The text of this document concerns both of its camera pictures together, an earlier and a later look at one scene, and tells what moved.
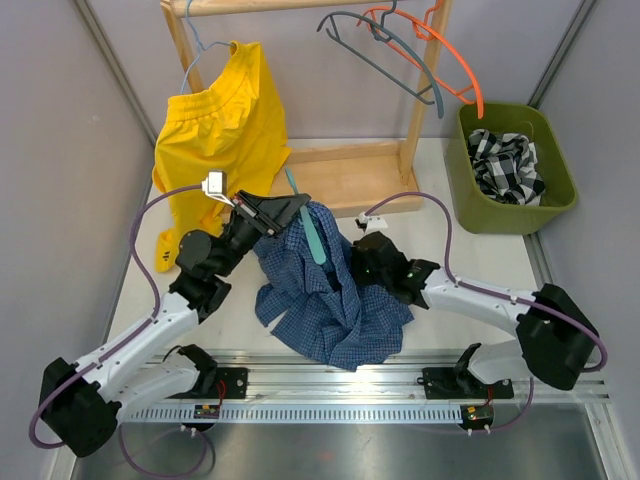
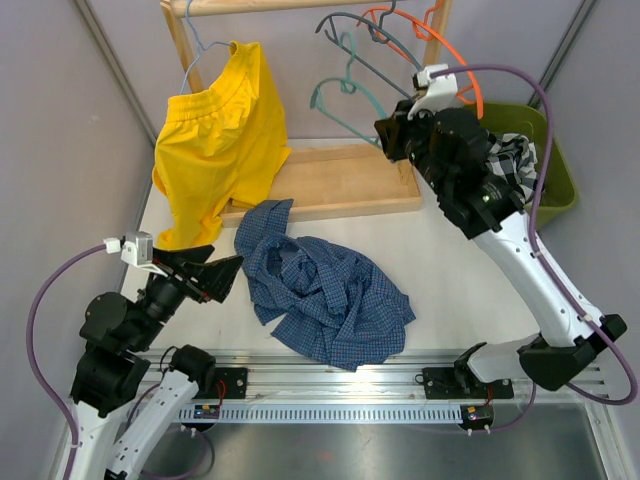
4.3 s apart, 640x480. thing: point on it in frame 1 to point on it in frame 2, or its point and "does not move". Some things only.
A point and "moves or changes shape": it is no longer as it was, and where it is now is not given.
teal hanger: x=317 y=244 to x=349 y=86
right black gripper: x=356 y=262 to x=390 y=131
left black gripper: x=282 y=209 to x=214 y=278
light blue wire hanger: x=198 y=44 does not move
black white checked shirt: x=505 y=167 does not move
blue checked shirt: x=324 y=310 moves or changes shape
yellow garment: x=230 y=137 does not move
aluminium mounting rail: x=408 y=378 does not move
